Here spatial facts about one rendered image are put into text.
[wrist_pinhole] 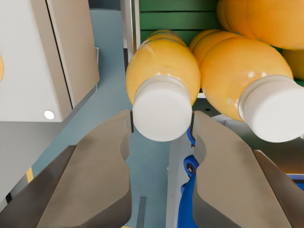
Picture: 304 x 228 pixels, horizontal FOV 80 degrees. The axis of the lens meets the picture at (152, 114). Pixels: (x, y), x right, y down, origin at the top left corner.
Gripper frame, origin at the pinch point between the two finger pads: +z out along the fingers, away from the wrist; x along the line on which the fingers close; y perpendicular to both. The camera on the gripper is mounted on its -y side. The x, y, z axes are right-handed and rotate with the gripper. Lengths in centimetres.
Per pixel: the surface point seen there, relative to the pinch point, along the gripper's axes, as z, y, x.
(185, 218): 2.6, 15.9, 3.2
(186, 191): 6.7, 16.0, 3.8
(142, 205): 101, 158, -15
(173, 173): 23.5, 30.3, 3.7
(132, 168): 111, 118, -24
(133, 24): 13.5, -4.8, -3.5
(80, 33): 7.2, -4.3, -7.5
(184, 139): 18.7, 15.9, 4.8
